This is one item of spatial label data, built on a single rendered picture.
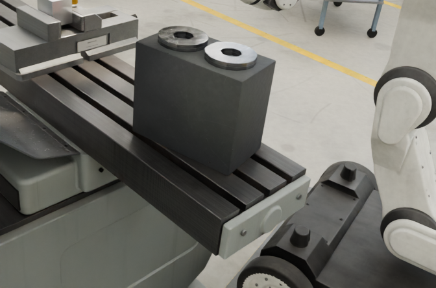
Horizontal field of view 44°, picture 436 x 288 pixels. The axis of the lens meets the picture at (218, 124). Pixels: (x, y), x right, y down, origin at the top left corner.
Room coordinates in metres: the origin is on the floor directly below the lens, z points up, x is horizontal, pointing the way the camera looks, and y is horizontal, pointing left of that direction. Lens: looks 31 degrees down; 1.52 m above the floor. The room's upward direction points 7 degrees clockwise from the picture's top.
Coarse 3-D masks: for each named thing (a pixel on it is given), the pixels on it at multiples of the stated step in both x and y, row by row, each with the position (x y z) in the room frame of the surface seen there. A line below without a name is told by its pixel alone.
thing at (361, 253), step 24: (336, 168) 1.37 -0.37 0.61; (312, 192) 1.26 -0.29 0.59; (336, 192) 1.27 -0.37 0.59; (360, 192) 1.28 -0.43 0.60; (312, 216) 1.15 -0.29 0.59; (336, 216) 1.16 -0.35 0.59; (360, 216) 1.20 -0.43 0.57; (288, 240) 1.02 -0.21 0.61; (312, 240) 1.03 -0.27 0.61; (336, 240) 1.07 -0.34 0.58; (360, 240) 1.10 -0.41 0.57; (312, 264) 0.96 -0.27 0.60; (336, 264) 1.00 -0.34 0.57; (360, 264) 1.01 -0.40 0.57; (384, 264) 1.02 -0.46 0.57; (408, 264) 1.03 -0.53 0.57
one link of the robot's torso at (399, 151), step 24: (384, 96) 1.05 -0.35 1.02; (408, 96) 1.02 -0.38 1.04; (384, 120) 1.04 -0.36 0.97; (408, 120) 1.02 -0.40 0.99; (384, 144) 1.04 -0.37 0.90; (408, 144) 1.02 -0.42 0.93; (384, 168) 1.07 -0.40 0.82; (408, 168) 1.05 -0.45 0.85; (432, 168) 1.10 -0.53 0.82; (384, 192) 1.06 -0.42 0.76; (408, 192) 1.04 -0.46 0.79; (432, 192) 1.06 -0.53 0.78; (384, 216) 1.05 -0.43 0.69; (408, 216) 1.01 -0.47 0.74; (432, 216) 1.01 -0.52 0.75
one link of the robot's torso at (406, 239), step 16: (400, 224) 1.00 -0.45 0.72; (416, 224) 0.99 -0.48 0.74; (384, 240) 1.01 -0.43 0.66; (400, 240) 0.98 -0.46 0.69; (416, 240) 0.97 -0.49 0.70; (432, 240) 0.96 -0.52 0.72; (400, 256) 0.99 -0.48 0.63; (416, 256) 0.96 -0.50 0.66; (432, 256) 0.95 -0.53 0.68; (432, 272) 0.95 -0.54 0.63
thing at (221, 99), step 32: (160, 32) 0.90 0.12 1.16; (192, 32) 0.92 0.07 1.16; (160, 64) 0.85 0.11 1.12; (192, 64) 0.82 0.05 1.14; (224, 64) 0.81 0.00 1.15; (256, 64) 0.84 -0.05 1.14; (160, 96) 0.85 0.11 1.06; (192, 96) 0.81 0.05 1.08; (224, 96) 0.78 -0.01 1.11; (256, 96) 0.82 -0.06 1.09; (160, 128) 0.84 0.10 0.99; (192, 128) 0.81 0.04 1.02; (224, 128) 0.78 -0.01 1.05; (256, 128) 0.84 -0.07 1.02; (224, 160) 0.78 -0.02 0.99
